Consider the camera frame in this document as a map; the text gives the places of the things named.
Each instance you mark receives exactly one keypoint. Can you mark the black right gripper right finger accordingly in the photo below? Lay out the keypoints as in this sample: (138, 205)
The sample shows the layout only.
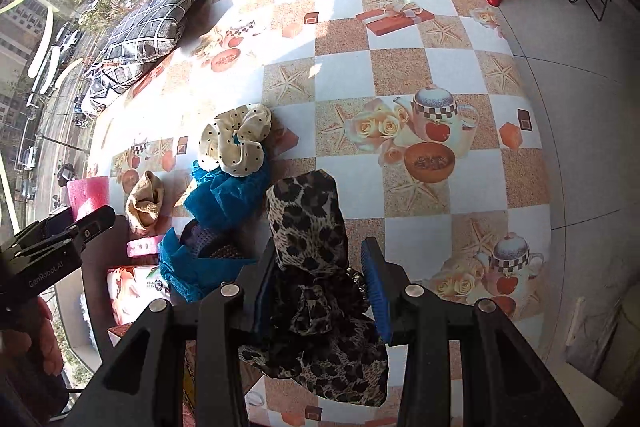
(504, 382)

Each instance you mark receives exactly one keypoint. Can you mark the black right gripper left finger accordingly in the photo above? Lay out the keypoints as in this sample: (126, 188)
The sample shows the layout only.
(141, 382)

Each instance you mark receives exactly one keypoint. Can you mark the pink sponge block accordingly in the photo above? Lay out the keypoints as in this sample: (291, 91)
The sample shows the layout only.
(87, 195)

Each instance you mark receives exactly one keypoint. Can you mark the beige satin scrunchie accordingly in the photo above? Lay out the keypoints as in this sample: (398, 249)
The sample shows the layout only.
(144, 204)

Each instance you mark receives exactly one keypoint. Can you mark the leopard print scrunchie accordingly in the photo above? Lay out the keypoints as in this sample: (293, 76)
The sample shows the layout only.
(318, 333)

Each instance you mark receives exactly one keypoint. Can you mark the blue crinkled scrunchie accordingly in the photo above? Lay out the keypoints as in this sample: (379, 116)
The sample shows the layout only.
(220, 202)

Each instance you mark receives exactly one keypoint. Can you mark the cream polka dot scrunchie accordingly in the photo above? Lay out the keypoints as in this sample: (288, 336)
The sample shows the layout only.
(232, 142)

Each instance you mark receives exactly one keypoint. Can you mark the person's left hand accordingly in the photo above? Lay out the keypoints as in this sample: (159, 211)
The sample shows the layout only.
(15, 343)

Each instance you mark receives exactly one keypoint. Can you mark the floral tissue pack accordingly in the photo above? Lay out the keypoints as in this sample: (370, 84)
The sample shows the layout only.
(132, 288)

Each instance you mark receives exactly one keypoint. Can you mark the blue mesh fabric item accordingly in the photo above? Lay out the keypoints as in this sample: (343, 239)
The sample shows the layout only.
(199, 260)

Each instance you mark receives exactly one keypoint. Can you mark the navy grid pattern pillow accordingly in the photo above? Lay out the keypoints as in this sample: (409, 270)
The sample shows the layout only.
(141, 39)

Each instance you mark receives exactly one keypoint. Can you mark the checkered printed tablecloth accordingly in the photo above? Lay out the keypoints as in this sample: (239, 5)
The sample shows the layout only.
(415, 107)

